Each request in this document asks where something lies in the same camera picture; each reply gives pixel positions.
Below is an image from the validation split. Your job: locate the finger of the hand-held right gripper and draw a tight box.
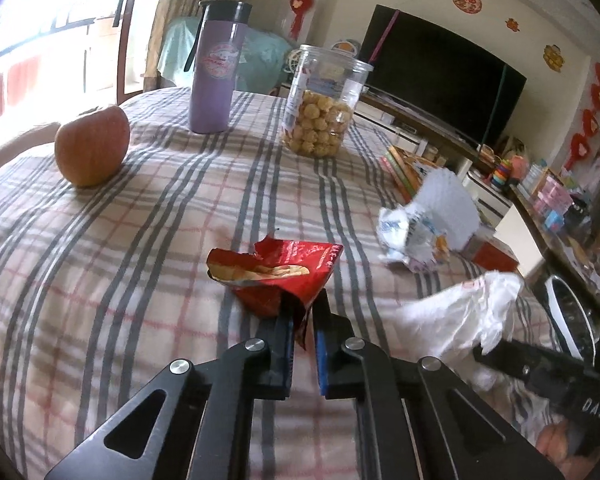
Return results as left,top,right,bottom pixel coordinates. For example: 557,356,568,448
472,337,582,385

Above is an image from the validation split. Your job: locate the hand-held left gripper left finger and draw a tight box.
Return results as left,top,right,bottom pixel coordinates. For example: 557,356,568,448
45,305,301,480

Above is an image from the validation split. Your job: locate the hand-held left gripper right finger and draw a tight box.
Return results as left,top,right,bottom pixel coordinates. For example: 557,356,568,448
312,292,565,480

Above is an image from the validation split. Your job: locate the white bin with black bag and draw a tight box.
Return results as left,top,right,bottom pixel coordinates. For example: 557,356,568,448
544,274,600,362

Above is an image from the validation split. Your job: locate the white plastic bag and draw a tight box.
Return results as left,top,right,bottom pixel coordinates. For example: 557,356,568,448
379,270,524,363

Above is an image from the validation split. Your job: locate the red snack bag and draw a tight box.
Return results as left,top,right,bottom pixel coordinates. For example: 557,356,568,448
206,236,344,352

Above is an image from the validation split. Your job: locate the person's right hand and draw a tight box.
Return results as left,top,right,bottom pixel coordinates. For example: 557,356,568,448
535,421,582,468

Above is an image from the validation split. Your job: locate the red box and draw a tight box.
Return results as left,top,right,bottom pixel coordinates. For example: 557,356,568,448
471,236,522,274

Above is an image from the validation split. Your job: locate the crumpled white blue wrapper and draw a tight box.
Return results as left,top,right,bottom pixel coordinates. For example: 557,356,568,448
376,204,452,272

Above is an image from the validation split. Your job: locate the white television cabinet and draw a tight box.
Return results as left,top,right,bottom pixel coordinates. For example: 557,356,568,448
350,87,527,242

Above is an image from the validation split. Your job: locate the pink toy box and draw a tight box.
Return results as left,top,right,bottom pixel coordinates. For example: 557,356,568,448
529,169,574,222

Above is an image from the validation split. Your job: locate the plaid blanket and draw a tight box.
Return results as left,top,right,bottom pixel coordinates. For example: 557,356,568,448
0,85,557,480

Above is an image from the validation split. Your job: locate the orange picture book box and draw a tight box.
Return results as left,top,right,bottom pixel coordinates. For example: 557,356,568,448
379,144,439,204

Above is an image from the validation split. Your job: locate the clear jar of snack balls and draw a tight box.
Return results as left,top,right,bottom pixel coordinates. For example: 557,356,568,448
279,43,375,159

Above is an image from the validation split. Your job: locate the red apple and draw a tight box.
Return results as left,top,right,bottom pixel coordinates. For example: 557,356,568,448
54,104,132,189

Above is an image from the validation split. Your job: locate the black television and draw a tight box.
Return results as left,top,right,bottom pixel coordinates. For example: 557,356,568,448
361,3,529,149

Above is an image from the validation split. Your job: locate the purple bottle with black lid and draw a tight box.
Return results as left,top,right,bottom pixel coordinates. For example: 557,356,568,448
183,0,254,135

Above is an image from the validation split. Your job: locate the white ferris wheel toy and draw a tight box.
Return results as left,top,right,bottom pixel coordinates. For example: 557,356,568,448
284,50,303,82

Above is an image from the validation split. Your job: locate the teal cover cloth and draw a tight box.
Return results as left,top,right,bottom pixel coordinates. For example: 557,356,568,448
156,15,302,97

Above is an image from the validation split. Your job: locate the pink stick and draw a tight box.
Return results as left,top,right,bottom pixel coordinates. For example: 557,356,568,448
369,9,399,67

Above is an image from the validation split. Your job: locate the beige patterned curtain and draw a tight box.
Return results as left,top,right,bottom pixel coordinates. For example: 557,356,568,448
144,0,207,94

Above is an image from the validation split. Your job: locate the glass balcony door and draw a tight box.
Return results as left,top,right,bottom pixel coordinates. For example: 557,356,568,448
0,0,147,127

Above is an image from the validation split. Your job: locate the colourful stacking ring toy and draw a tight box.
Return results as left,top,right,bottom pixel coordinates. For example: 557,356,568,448
489,156,514,192

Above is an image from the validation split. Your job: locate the red heart string wall decoration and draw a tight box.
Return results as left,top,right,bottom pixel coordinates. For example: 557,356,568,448
566,61,600,172

